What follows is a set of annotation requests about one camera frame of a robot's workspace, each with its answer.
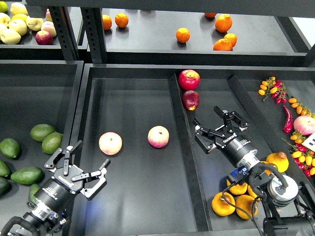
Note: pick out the black left tray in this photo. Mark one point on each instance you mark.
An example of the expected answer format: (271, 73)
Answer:
(35, 92)

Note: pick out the pink apple centre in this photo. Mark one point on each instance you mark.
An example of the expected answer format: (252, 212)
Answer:
(158, 136)

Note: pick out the pink apple left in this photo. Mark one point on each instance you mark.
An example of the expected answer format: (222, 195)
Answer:
(110, 143)

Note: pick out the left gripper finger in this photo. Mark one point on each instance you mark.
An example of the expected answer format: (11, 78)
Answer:
(98, 175)
(66, 154)

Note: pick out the orange under top shelf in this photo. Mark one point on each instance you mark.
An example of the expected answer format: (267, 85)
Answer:
(210, 15)

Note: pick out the bright red apple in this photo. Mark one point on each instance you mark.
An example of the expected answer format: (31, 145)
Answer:
(189, 79)

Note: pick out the light green avocado upper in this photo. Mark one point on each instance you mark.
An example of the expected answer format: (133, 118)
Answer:
(41, 131)

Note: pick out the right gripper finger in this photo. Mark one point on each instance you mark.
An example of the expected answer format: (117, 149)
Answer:
(207, 138)
(233, 124)

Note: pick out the black tray divider right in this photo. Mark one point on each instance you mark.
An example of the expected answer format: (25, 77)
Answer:
(267, 119)

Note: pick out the orange right small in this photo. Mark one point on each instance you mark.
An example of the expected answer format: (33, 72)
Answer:
(232, 38)

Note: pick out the black tray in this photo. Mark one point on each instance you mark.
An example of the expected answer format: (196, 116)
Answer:
(147, 192)
(35, 92)

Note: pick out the avocado at lower left edge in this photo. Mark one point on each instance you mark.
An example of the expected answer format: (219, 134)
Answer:
(4, 185)

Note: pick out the light green avocado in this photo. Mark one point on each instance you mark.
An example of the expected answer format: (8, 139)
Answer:
(52, 142)
(41, 131)

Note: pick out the pink apple right edge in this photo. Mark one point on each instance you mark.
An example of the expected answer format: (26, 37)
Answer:
(305, 125)

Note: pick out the black middle tray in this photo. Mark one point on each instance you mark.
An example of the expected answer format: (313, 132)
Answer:
(147, 192)

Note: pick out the dark green avocado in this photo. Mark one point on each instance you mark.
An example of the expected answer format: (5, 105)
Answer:
(32, 191)

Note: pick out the large orange upper right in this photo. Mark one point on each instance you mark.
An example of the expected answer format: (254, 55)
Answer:
(223, 23)

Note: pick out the pink apple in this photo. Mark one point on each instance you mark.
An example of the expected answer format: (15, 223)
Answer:
(158, 136)
(110, 143)

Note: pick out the cherry tomato bunch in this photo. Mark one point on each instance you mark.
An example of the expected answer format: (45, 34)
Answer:
(303, 156)
(273, 88)

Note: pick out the light green avocado lower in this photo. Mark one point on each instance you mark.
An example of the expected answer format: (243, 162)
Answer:
(52, 142)

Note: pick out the black tray divider centre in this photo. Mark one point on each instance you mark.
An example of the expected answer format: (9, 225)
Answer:
(196, 190)

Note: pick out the orange centre shelf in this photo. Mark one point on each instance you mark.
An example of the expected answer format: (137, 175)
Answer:
(183, 35)

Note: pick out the white label card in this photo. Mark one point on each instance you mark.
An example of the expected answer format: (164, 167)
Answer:
(310, 142)

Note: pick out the orange front right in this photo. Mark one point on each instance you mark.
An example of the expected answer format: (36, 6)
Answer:
(222, 45)

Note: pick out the green avocado lying flat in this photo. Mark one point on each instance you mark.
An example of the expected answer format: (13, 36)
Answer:
(27, 175)

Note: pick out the dark red apple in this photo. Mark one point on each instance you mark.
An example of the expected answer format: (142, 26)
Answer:
(191, 100)

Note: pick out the upper cherry tomato bunch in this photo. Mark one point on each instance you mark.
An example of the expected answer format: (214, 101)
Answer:
(273, 88)

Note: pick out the red chili pepper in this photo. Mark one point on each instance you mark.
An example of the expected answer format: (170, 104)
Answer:
(288, 125)

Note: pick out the green avocado far left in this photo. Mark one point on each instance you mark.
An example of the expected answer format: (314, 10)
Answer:
(10, 148)

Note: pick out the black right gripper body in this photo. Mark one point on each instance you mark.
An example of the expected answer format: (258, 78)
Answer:
(238, 151)

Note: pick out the yellow pear bottom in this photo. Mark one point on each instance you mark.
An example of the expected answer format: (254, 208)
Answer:
(244, 205)

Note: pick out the lower cherry tomato bunch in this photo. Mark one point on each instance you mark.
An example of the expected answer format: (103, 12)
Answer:
(303, 156)

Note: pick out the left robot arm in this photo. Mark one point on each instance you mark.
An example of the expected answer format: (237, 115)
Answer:
(31, 225)

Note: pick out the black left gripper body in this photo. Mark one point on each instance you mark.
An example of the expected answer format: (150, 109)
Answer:
(58, 192)

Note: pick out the red apple on shelf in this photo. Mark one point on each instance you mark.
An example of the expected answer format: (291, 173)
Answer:
(43, 37)

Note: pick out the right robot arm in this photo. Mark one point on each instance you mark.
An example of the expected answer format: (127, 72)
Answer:
(282, 207)

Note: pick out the black tray divider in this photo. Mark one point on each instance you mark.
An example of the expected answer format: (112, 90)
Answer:
(196, 190)
(267, 119)

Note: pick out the avocado at edge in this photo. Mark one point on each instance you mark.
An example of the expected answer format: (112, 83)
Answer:
(4, 169)
(4, 185)

